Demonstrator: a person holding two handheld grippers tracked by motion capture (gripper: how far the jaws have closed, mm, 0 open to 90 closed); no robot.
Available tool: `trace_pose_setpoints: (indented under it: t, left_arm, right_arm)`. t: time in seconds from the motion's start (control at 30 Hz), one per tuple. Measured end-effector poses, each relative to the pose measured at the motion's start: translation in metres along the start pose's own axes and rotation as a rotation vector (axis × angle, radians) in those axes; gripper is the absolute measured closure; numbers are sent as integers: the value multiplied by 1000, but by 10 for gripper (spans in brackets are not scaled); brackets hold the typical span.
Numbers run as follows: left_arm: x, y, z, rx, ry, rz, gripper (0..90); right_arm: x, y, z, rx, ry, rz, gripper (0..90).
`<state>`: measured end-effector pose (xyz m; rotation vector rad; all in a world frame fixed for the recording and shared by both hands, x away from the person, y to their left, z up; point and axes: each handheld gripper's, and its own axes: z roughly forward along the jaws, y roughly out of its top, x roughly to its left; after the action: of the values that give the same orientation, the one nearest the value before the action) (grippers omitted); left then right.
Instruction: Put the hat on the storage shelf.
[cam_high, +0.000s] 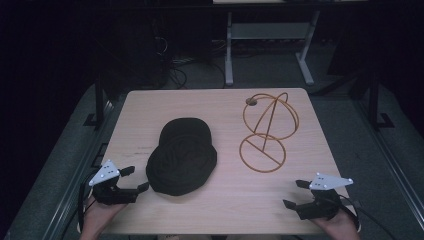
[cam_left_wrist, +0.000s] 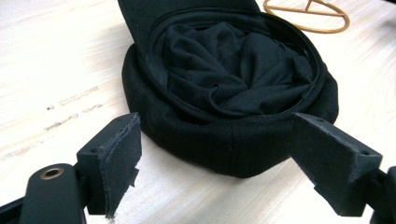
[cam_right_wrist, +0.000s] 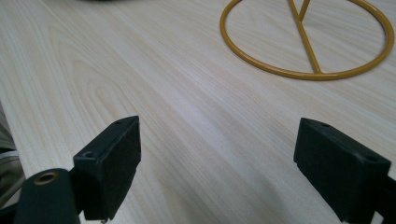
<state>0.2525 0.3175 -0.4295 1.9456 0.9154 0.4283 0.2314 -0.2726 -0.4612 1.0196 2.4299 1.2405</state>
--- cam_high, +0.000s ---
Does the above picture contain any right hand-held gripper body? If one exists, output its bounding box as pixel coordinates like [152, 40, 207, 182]
[296, 172, 354, 221]

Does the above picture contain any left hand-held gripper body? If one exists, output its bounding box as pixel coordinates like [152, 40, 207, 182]
[88, 159, 140, 206]

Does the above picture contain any black hat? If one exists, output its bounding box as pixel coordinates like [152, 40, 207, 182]
[145, 116, 219, 197]

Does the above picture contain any gold wire hat stand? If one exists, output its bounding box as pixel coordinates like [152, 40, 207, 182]
[238, 91, 300, 174]

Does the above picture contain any person's right hand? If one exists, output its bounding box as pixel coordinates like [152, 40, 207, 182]
[312, 207, 362, 240]

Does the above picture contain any person's left hand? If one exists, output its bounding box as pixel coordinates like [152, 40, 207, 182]
[79, 199, 128, 240]

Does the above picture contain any black metal stand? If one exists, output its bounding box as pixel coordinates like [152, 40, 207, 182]
[82, 75, 112, 128]
[365, 73, 396, 130]

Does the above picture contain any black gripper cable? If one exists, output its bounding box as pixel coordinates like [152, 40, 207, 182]
[76, 179, 98, 234]
[338, 195, 398, 240]

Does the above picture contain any aluminium rail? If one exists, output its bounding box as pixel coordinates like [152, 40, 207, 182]
[352, 99, 424, 232]
[41, 94, 125, 240]

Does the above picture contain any tangle of floor cables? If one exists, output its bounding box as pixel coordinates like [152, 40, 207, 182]
[153, 36, 228, 90]

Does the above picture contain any grey metal desk frame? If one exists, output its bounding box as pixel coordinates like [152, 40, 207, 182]
[224, 9, 322, 87]

